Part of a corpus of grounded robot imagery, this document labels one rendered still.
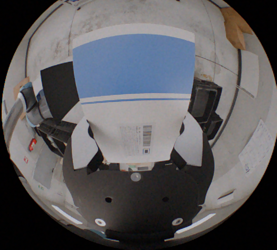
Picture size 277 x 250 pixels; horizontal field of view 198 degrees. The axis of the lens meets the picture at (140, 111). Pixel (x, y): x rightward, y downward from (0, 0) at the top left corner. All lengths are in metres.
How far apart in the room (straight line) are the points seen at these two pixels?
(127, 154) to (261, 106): 2.52
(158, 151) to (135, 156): 0.04
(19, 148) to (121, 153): 3.58
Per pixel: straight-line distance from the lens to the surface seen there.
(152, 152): 0.15
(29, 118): 0.62
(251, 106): 2.58
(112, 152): 0.15
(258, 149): 2.65
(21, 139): 3.60
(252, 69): 2.52
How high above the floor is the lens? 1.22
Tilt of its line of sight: 58 degrees down
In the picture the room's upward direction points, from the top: 175 degrees clockwise
